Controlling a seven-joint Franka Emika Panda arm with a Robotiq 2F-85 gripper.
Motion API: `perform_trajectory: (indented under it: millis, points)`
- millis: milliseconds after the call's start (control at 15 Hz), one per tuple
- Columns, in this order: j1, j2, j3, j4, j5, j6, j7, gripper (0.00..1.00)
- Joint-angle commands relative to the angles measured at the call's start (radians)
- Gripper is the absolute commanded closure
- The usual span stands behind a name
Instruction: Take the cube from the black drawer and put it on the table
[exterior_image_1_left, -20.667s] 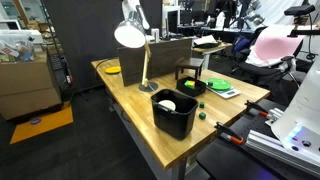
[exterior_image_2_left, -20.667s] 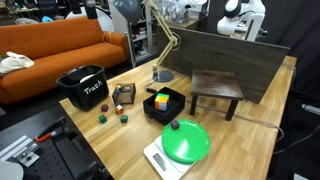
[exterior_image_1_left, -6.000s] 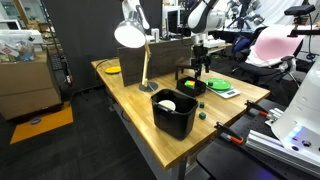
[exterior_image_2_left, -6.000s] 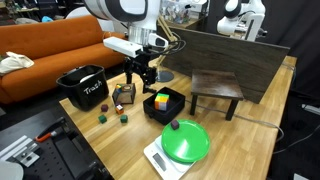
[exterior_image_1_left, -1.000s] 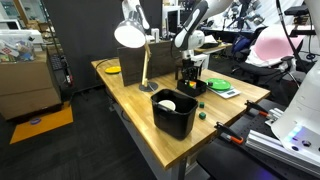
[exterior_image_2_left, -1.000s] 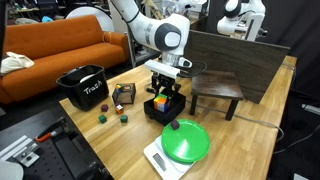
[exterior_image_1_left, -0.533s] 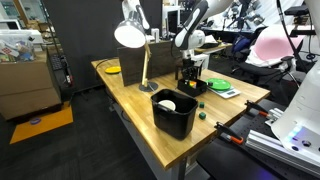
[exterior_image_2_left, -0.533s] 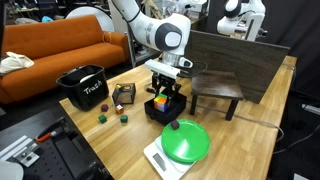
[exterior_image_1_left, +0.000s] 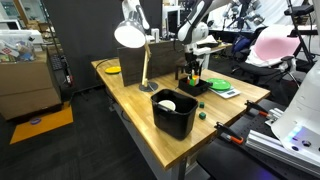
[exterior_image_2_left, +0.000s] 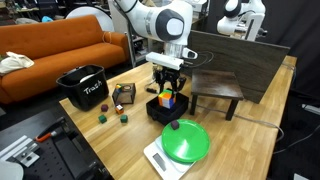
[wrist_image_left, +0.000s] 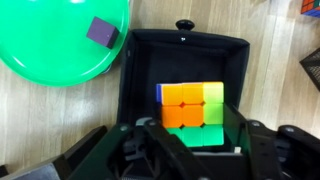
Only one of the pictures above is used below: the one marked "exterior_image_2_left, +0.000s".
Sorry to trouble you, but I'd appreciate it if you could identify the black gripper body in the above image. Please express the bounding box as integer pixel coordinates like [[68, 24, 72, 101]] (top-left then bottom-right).
[[153, 66, 183, 84]]

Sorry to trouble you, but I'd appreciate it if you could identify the yellow cube block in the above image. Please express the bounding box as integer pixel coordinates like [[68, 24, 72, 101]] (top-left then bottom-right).
[[157, 88, 177, 110]]

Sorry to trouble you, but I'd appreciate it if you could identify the black drawer tray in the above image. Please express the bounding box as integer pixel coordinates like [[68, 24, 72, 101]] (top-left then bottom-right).
[[145, 92, 190, 126]]

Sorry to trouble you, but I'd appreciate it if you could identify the small dark wooden stool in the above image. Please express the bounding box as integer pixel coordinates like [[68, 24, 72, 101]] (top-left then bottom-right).
[[189, 68, 245, 122]]

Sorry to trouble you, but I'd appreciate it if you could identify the black mesh box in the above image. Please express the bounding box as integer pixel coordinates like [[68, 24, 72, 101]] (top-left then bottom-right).
[[111, 82, 137, 105]]

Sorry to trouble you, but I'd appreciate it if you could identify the green plastic plate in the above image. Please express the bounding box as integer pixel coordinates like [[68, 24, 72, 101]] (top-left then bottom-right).
[[161, 119, 211, 164]]

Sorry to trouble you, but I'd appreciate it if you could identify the dark wood board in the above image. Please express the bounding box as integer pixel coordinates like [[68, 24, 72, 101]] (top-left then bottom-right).
[[184, 29, 291, 104]]

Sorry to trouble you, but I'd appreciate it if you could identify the white disc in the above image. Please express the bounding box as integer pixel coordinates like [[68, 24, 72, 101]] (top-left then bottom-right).
[[79, 73, 96, 84]]

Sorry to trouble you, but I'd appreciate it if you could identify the black trash bin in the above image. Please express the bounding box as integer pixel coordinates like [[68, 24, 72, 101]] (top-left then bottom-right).
[[55, 64, 110, 112]]

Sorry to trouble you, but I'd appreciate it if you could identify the white kitchen scale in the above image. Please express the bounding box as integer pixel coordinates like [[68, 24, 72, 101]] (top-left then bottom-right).
[[143, 134, 198, 180]]

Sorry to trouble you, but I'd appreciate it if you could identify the orange sofa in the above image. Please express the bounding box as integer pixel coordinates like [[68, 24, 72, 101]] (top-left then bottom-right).
[[0, 14, 131, 105]]

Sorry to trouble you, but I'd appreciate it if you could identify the black perforated mounting table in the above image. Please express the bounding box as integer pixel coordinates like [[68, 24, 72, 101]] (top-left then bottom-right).
[[0, 106, 114, 180]]

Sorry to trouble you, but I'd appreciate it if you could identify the black partition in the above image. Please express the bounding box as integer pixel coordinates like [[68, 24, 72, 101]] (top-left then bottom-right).
[[204, 0, 320, 101]]

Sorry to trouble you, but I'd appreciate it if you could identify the white power strip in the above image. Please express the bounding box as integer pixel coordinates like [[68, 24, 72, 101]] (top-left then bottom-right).
[[301, 103, 320, 116]]

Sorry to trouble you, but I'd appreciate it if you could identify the white cloth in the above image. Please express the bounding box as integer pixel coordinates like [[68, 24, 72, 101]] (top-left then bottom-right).
[[0, 51, 35, 75]]

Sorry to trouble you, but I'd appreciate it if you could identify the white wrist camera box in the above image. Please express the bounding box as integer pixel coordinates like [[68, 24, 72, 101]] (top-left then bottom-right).
[[145, 51, 185, 71]]

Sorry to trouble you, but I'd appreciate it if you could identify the grey cable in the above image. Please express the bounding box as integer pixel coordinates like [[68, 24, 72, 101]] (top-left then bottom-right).
[[188, 99, 285, 144]]

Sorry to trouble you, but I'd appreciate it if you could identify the orange-handled black clamp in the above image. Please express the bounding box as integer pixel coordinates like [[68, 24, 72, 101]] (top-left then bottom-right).
[[34, 116, 68, 144]]

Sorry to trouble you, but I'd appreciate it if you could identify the long aluminium rail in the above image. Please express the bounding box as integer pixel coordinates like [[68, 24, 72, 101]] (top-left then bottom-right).
[[0, 134, 42, 168]]

